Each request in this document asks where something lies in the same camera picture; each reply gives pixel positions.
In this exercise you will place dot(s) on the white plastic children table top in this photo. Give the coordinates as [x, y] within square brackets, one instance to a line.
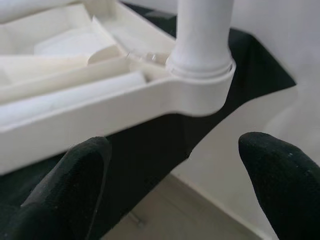
[125, 107]

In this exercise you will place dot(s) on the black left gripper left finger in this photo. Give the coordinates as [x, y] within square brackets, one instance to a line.
[62, 200]

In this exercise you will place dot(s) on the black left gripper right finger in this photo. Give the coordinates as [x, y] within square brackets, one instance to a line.
[290, 195]

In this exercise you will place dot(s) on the black table cloth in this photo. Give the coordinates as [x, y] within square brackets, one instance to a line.
[155, 155]

